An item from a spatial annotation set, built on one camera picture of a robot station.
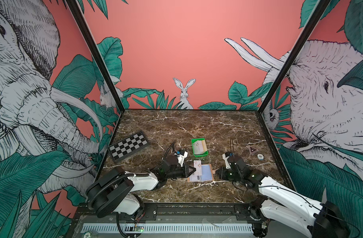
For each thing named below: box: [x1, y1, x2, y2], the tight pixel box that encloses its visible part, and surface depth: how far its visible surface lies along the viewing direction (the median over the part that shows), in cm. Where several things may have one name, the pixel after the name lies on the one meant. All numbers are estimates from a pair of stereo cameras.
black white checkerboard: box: [107, 130, 149, 163], surface depth 97 cm
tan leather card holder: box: [187, 163, 214, 183], surface depth 88 cm
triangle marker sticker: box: [248, 145, 259, 155], surface depth 100 cm
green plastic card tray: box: [190, 137, 209, 158], surface depth 97 cm
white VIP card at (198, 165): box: [193, 160, 202, 177], surface depth 85 cm
